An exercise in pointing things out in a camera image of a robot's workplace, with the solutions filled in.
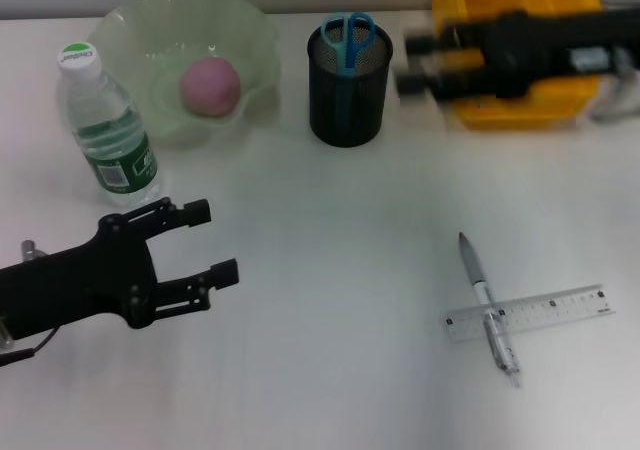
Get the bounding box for grey white pen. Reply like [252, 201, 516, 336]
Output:
[458, 230, 524, 389]

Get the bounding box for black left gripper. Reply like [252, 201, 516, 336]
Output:
[0, 197, 241, 342]

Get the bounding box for blue teal scissors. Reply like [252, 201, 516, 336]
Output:
[319, 12, 377, 79]

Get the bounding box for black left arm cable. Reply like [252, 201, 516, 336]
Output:
[0, 327, 56, 369]

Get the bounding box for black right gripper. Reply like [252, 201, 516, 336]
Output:
[397, 8, 640, 103]

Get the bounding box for pink peach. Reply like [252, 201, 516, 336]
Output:
[179, 57, 243, 118]

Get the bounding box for clear green-label water bottle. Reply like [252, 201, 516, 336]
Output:
[55, 42, 164, 208]

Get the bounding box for black mesh pen holder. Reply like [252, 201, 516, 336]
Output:
[306, 17, 395, 148]

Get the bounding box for transparent plastic ruler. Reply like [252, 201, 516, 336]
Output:
[444, 283, 617, 344]

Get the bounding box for green glass fruit bowl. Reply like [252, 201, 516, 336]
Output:
[89, 0, 283, 149]

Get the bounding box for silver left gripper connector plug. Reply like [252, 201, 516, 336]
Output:
[19, 239, 49, 263]

